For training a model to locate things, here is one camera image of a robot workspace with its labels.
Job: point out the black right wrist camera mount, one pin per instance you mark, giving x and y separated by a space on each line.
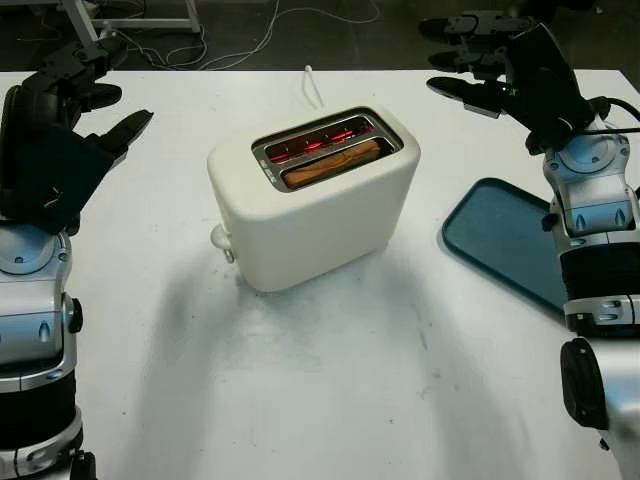
539 144

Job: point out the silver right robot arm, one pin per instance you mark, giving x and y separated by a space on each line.
590 160

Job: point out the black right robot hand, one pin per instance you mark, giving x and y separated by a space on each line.
550 85

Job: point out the grey metal table frame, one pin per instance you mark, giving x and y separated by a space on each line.
80 20

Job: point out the cream two-slot toaster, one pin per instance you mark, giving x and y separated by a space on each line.
310 235

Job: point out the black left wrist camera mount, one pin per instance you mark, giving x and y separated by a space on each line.
45 175

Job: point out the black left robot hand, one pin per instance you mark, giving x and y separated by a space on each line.
35 107

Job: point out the blue plastic tray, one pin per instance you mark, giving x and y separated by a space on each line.
500 235

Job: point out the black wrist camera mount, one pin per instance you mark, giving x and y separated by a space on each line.
45 175
539 144

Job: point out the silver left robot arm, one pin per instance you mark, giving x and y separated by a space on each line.
30 310

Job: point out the golden toast slice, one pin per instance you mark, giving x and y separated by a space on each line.
330 167

